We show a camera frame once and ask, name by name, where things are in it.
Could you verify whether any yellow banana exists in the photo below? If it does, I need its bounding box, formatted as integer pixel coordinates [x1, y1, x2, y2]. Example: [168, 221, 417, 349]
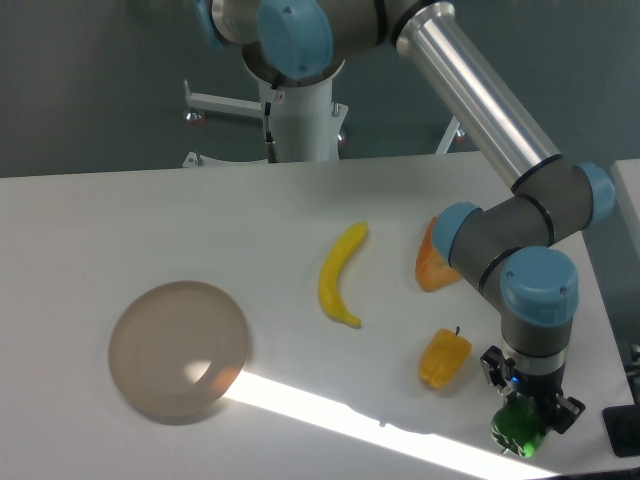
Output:
[317, 222, 368, 329]

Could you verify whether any yellow bell pepper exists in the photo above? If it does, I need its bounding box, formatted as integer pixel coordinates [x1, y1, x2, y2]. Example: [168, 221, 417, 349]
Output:
[418, 328, 472, 389]

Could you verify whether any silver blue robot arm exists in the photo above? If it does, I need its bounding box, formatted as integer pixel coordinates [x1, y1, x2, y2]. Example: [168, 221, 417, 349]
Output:
[195, 1, 615, 434]

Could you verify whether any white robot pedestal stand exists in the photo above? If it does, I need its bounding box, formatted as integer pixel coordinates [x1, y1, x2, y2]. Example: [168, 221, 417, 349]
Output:
[180, 74, 469, 170]

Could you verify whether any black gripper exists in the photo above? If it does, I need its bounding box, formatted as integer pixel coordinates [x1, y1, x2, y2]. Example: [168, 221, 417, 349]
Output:
[480, 346, 585, 434]

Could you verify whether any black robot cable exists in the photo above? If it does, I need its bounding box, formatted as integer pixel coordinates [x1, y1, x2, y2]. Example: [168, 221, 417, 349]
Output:
[262, 69, 289, 164]

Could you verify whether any brown round plate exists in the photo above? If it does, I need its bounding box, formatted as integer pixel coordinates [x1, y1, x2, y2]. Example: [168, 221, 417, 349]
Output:
[108, 281, 251, 424]

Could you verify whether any green bell pepper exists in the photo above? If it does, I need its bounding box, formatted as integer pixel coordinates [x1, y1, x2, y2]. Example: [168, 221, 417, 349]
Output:
[491, 395, 546, 458]

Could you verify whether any black device at edge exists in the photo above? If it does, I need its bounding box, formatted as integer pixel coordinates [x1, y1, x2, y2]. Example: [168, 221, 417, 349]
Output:
[601, 342, 640, 458]

